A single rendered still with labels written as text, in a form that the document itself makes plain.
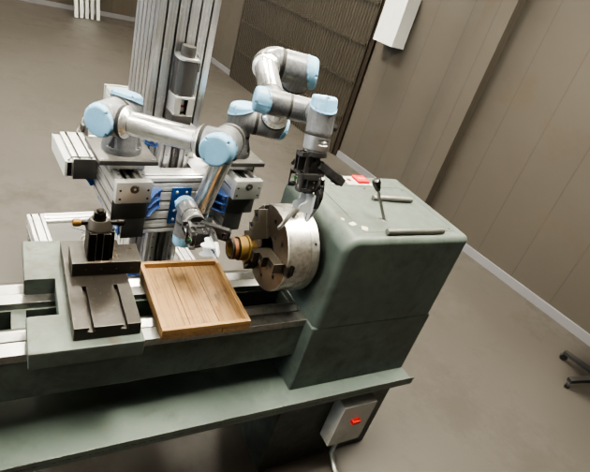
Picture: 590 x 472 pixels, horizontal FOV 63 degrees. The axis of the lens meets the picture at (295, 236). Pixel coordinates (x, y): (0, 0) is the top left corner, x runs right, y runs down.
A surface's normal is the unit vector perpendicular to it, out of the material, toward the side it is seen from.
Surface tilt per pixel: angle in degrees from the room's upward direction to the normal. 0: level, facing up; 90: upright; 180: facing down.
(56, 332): 0
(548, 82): 90
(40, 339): 0
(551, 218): 90
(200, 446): 0
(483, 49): 90
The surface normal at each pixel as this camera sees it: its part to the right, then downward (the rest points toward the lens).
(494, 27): -0.81, 0.07
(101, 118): -0.31, 0.40
